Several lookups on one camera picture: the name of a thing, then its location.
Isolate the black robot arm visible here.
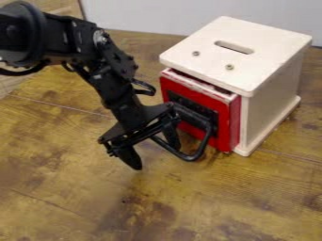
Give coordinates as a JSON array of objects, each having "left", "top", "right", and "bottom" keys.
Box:
[{"left": 0, "top": 1, "right": 181, "bottom": 170}]

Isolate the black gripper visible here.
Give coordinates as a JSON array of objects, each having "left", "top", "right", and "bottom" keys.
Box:
[{"left": 97, "top": 97, "right": 181, "bottom": 170}]

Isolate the black cable loop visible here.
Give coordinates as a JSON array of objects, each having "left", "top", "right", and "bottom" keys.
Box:
[{"left": 130, "top": 78, "right": 157, "bottom": 97}]

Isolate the white wooden drawer box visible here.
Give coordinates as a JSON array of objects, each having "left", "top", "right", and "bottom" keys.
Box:
[{"left": 160, "top": 16, "right": 311, "bottom": 156}]

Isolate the red drawer with black handle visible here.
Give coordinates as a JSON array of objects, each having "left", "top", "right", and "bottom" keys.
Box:
[{"left": 152, "top": 68, "right": 241, "bottom": 162}]

